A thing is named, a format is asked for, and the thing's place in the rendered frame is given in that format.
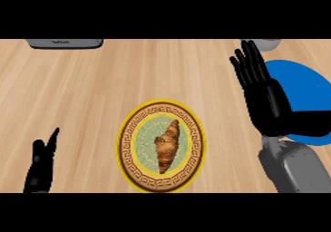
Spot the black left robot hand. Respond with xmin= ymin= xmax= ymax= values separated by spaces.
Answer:
xmin=23 ymin=127 xmax=62 ymax=194

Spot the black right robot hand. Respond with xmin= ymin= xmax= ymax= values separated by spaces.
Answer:
xmin=228 ymin=39 xmax=331 ymax=138

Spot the blue plate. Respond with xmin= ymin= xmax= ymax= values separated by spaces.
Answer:
xmin=265 ymin=59 xmax=331 ymax=147

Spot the yellow brown patterned plate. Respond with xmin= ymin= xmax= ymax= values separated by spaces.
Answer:
xmin=116 ymin=98 xmax=209 ymax=194

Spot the brown croissant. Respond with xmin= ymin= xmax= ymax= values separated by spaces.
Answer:
xmin=152 ymin=119 xmax=180 ymax=175

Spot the grey bowl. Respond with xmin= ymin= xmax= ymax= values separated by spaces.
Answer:
xmin=240 ymin=38 xmax=282 ymax=53

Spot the grey appliance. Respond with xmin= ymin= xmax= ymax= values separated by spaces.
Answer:
xmin=24 ymin=38 xmax=105 ymax=50

